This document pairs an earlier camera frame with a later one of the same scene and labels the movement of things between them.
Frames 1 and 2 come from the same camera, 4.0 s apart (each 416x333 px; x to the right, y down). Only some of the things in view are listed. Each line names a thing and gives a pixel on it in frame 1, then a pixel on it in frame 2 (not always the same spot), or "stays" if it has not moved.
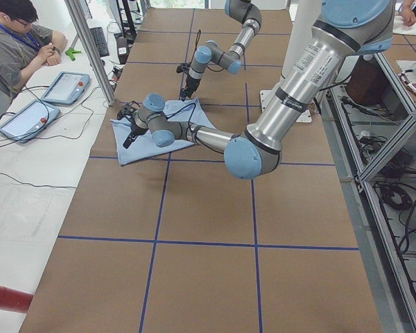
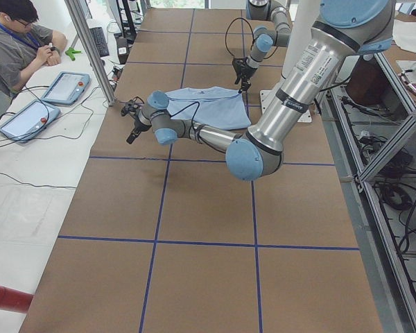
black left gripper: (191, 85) → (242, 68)
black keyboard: (99, 39) stays
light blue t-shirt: (142, 146) → (211, 106)
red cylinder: (7, 298) stays
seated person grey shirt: (14, 44) stays
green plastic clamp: (71, 53) stays
